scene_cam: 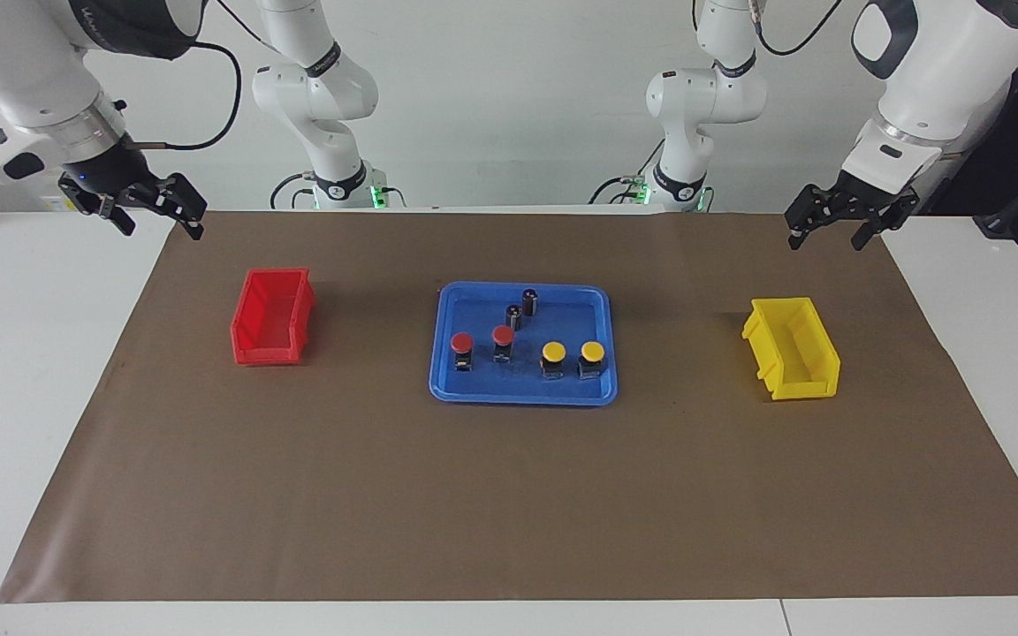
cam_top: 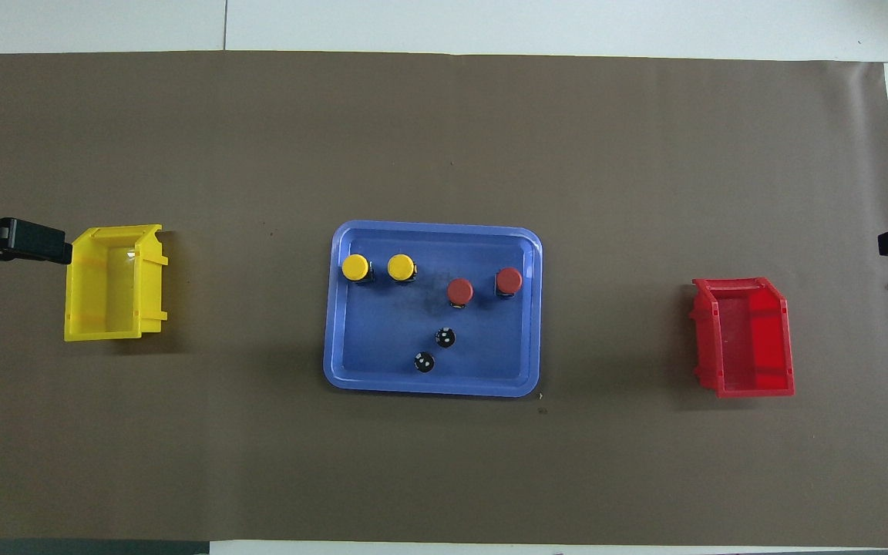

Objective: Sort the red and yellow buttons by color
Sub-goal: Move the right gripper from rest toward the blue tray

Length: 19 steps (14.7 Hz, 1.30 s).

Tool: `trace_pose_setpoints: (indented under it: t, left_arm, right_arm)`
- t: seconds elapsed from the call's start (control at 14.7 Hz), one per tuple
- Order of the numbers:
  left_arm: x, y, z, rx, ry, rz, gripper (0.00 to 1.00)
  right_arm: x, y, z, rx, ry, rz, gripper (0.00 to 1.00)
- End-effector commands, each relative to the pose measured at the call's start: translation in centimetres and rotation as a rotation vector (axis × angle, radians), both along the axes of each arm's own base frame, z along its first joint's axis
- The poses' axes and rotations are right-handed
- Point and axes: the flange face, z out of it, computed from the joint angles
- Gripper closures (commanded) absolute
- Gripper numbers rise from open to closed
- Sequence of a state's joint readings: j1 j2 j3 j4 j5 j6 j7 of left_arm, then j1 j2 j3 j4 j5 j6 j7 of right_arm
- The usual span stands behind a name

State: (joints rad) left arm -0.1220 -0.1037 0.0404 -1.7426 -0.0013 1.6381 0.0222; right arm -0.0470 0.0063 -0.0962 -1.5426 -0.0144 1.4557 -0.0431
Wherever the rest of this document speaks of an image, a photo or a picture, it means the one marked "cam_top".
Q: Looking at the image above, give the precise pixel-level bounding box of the yellow plastic bin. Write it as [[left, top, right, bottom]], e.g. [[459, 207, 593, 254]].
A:
[[64, 224, 170, 342]]

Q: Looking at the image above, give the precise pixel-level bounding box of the red plastic bin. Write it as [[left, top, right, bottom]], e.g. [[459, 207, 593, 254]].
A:
[[688, 277, 796, 399]]

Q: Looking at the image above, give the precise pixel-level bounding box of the blue plastic tray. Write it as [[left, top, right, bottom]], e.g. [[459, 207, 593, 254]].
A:
[[323, 220, 543, 399]]

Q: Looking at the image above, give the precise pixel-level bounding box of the brown table mat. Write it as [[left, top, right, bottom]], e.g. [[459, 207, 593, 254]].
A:
[[0, 51, 888, 547]]

